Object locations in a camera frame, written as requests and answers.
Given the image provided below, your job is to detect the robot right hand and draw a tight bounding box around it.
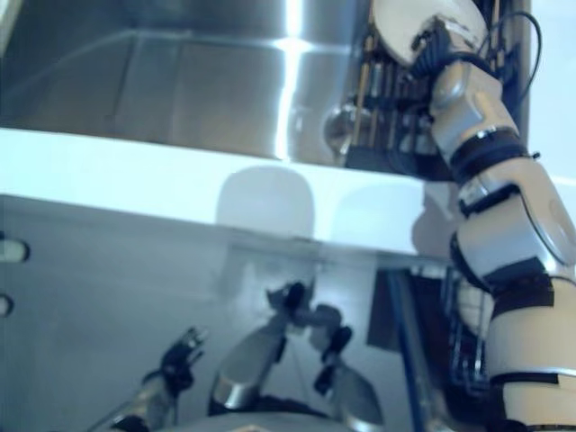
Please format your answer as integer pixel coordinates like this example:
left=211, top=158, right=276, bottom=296
left=409, top=15, right=490, bottom=82

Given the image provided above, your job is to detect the white cabinet door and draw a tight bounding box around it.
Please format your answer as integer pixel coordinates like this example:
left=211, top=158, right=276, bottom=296
left=0, top=195, right=375, bottom=432

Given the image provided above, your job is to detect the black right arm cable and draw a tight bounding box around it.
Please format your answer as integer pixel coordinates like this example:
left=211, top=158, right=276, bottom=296
left=488, top=11, right=542, bottom=114

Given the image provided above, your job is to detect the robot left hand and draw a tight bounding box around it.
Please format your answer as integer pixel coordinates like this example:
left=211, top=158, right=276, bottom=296
left=159, top=328, right=211, bottom=392

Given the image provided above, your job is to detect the stainless steel sink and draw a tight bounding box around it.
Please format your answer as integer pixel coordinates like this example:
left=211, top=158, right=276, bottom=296
left=0, top=0, right=532, bottom=173

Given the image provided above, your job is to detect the black sink drying rack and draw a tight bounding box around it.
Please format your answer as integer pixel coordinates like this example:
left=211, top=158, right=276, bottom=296
left=344, top=0, right=531, bottom=185

